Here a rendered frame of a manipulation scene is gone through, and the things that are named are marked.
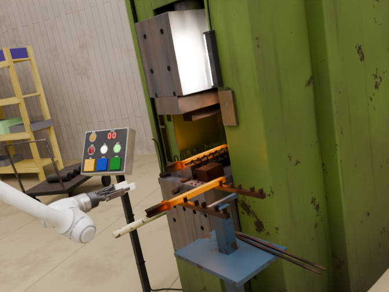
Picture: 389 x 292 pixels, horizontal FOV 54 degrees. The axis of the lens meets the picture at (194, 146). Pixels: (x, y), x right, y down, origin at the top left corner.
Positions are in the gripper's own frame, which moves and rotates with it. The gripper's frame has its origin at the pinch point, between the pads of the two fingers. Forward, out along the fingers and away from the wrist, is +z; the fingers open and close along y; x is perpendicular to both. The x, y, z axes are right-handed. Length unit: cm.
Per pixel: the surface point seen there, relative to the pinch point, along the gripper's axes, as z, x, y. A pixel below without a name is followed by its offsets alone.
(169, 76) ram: 35, 47, 4
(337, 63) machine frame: 99, 38, 59
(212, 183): 23.6, -2.2, 36.2
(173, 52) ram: 35, 58, 12
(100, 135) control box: 22, 18, -61
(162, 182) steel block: 29.0, -9.8, -12.0
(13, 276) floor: -28, -99, -186
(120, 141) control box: 26, 13, -45
